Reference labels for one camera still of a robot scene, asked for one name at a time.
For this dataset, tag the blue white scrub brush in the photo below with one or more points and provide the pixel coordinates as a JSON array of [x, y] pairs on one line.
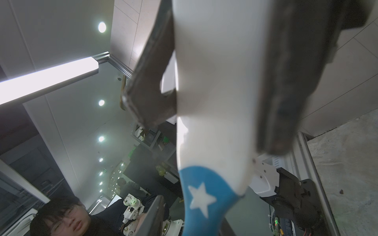
[[220, 49]]

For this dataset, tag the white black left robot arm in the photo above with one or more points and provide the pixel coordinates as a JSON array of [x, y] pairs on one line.
[[297, 197]]

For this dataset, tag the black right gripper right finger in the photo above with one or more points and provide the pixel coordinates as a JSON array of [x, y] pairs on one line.
[[302, 40]]

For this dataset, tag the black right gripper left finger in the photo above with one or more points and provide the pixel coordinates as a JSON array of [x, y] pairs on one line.
[[143, 97]]

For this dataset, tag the person with glasses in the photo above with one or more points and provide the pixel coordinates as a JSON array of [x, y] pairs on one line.
[[67, 216]]

